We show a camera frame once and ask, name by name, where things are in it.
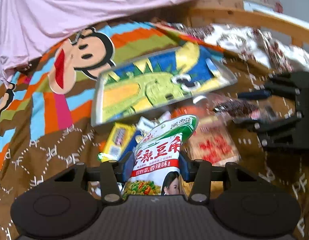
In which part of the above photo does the rice cracker pack red text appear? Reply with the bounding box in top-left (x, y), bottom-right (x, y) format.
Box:
top-left (185, 119), bottom-right (240, 166)

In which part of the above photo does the blue milk stick package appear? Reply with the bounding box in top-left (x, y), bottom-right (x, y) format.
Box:
top-left (119, 130), bottom-right (144, 161)

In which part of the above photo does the yellow snack packet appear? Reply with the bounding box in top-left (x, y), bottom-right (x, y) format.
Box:
top-left (97, 122), bottom-right (136, 162)

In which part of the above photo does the dark snack clear packet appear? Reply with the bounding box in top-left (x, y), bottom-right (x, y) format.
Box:
top-left (208, 95), bottom-right (278, 123)

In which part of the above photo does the green white tofu snack bag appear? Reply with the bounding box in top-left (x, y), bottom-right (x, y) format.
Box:
top-left (122, 114), bottom-right (198, 200)

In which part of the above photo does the orange tofu snack packet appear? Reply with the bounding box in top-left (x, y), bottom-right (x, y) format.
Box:
top-left (171, 96), bottom-right (217, 123)

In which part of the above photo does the grey tray with dinosaur picture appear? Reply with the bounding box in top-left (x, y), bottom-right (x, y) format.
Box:
top-left (91, 42), bottom-right (237, 127)

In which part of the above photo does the white floral quilt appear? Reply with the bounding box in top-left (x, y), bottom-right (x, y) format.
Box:
top-left (170, 23), bottom-right (309, 73)

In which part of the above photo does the brown monkey cartoon blanket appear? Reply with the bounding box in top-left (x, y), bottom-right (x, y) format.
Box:
top-left (0, 22), bottom-right (309, 239)

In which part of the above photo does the pink hanging sheet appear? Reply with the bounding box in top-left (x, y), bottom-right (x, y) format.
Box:
top-left (0, 0), bottom-right (191, 83)

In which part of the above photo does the wooden bed frame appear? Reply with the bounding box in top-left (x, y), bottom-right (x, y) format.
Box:
top-left (187, 0), bottom-right (309, 47)

